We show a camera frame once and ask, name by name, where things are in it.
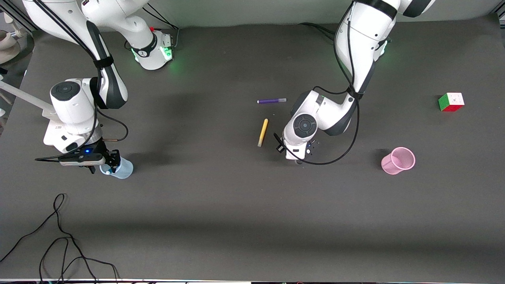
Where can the translucent blue cup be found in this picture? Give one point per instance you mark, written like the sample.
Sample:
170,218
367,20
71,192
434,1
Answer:
124,169

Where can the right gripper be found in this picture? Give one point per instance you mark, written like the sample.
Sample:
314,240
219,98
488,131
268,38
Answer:
113,157

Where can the purple marker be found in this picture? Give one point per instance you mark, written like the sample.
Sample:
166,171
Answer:
271,101

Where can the yellow marker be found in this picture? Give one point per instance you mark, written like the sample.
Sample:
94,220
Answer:
262,132

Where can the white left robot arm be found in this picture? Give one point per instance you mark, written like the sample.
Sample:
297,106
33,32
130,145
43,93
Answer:
363,39

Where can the translucent pink cup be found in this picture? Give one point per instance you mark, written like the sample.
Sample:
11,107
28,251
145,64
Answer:
398,161

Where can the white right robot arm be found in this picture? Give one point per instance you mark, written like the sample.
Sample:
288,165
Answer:
75,106

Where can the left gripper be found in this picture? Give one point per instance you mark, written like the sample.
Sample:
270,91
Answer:
277,148

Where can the beige round object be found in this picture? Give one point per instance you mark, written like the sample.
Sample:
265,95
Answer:
8,45

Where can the multicoloured puzzle cube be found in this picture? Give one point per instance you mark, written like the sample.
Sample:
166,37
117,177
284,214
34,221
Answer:
451,101

